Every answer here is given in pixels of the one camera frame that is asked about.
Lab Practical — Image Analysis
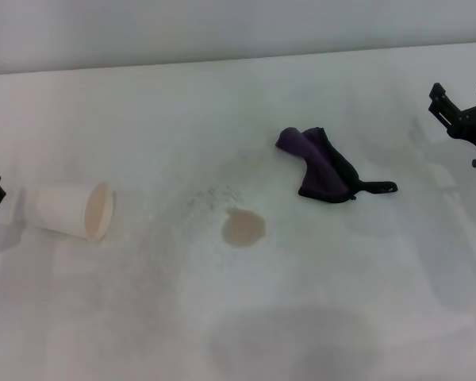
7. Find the white paper cup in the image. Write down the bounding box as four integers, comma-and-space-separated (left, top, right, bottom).
25, 181, 115, 243

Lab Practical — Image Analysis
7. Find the purple rag with black edge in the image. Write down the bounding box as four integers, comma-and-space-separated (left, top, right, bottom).
275, 126, 399, 206

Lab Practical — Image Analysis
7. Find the brown water stain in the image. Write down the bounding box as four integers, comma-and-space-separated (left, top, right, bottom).
221, 207, 267, 249

